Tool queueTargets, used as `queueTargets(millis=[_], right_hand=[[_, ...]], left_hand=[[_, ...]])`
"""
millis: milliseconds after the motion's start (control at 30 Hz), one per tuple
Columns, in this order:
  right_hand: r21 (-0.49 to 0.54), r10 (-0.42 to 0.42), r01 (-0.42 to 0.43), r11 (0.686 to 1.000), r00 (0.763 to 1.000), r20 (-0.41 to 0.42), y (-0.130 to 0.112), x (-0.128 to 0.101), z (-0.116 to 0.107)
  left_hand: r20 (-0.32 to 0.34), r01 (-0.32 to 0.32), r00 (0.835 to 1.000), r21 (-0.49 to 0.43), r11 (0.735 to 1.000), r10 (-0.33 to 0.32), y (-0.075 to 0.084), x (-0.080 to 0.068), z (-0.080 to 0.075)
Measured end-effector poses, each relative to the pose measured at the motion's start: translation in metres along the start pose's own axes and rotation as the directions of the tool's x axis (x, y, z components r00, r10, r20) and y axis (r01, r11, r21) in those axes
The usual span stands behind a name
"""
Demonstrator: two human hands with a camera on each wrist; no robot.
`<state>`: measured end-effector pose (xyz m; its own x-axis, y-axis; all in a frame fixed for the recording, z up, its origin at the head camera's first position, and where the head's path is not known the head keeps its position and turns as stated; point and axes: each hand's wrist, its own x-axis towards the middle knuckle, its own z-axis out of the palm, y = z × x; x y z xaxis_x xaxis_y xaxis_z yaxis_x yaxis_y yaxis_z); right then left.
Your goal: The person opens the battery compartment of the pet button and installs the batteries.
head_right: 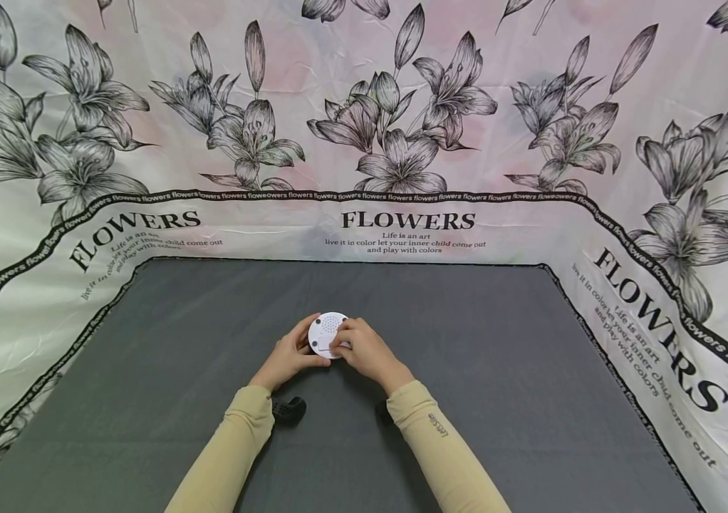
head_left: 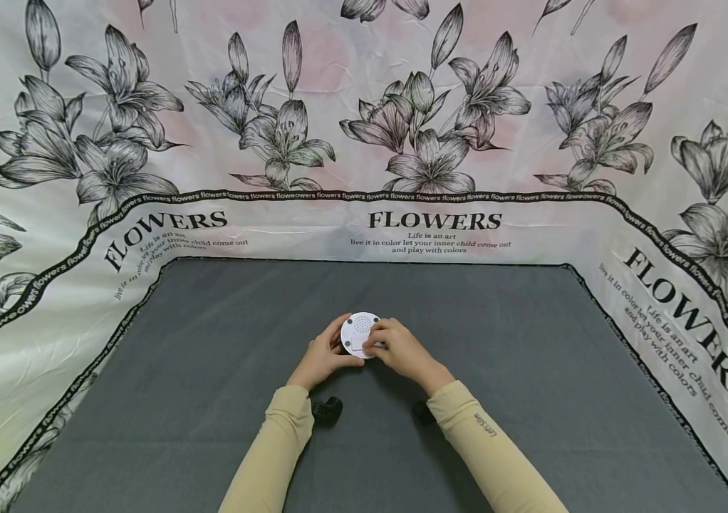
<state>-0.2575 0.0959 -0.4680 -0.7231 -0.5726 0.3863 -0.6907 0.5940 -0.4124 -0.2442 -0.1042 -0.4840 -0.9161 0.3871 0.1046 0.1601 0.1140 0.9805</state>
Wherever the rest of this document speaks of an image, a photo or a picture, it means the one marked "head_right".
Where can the person's right forearm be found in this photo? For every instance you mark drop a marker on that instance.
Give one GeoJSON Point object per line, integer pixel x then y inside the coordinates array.
{"type": "Point", "coordinates": [444, 452]}

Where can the person's right fingers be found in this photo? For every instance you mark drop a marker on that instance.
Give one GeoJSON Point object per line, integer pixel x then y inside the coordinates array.
{"type": "Point", "coordinates": [346, 330]}

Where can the person's right thumb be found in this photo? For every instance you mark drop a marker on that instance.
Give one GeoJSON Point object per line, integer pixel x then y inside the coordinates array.
{"type": "Point", "coordinates": [340, 350]}

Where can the person's right hand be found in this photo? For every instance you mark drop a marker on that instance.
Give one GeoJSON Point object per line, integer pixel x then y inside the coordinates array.
{"type": "Point", "coordinates": [370, 353]}

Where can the white round perforated device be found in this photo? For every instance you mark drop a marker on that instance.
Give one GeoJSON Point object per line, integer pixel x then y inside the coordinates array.
{"type": "Point", "coordinates": [324, 329]}

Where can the black wrist band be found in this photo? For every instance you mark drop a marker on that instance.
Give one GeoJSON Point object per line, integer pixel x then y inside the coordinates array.
{"type": "Point", "coordinates": [289, 411]}

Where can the person's left fingers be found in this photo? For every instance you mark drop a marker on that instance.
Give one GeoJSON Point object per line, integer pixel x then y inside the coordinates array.
{"type": "Point", "coordinates": [310, 326]}

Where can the person's left hand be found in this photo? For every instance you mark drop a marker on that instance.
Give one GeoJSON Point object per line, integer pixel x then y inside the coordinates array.
{"type": "Point", "coordinates": [286, 360]}

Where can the person's left thumb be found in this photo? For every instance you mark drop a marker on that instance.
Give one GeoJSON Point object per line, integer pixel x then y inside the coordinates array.
{"type": "Point", "coordinates": [320, 361]}

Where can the person's left forearm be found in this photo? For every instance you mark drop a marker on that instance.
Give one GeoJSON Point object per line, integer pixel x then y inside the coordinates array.
{"type": "Point", "coordinates": [226, 456]}

